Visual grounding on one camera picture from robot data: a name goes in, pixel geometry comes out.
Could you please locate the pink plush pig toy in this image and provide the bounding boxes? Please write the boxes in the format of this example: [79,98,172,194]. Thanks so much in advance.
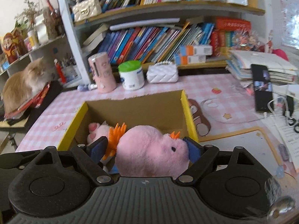
[87,122,114,145]

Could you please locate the pink plush chick toy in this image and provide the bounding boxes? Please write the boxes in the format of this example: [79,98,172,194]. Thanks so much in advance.
[103,124,189,179]

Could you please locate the yellow cardboard box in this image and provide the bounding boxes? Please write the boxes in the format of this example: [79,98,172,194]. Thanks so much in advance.
[57,90,199,151]

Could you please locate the small white tube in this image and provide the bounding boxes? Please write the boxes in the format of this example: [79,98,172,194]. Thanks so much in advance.
[77,83,98,91]

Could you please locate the pink cylindrical bottle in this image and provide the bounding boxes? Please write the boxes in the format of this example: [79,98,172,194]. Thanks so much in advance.
[88,52,117,94]

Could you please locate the red papers under cat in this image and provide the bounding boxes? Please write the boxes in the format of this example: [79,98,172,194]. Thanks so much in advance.
[4,83,51,120]

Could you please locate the white pen holder cup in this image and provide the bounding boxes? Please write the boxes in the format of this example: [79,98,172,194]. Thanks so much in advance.
[62,65,81,83]

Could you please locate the black smartphone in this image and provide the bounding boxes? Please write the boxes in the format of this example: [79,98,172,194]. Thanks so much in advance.
[251,64,273,113]

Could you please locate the white jar green lid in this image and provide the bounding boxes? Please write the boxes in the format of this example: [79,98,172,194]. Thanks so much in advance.
[118,61,145,91]

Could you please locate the white quilted purse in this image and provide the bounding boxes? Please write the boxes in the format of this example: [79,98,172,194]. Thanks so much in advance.
[147,61,178,83]

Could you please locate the orange fluffy cat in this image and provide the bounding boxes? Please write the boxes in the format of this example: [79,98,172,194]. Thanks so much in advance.
[2,57,54,114]

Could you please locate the orange white medicine boxes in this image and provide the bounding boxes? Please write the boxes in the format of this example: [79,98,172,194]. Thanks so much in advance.
[174,45,212,65]

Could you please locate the white cubby shelf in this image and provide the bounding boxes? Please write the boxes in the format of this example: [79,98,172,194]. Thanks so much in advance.
[1,34,73,88]

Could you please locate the stack of papers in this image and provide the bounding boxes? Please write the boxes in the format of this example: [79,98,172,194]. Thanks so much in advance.
[226,50,298,84]

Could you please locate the row of colourful books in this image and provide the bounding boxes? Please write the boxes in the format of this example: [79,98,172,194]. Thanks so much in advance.
[98,23,214,65]

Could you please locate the fortune god figurine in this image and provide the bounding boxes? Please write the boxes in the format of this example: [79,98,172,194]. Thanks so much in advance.
[2,28,28,64]

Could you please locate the wooden bookshelf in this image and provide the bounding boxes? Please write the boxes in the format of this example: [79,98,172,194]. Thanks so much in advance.
[57,0,266,84]

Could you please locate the cream quilted handbag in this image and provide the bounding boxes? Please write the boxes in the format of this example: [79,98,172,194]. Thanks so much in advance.
[72,0,102,22]

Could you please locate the white charging cable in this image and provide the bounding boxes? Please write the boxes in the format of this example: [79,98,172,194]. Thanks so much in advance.
[263,96,299,134]

